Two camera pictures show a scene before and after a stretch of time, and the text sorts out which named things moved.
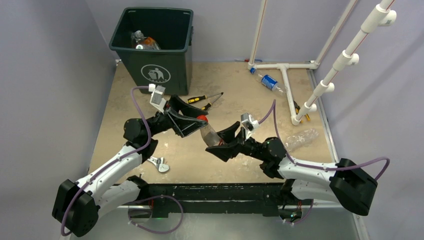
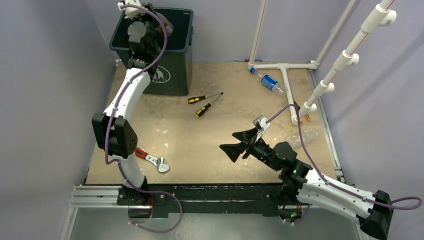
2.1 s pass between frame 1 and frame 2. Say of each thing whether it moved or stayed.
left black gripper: moved
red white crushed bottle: moved
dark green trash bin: stayed
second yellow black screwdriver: stayed
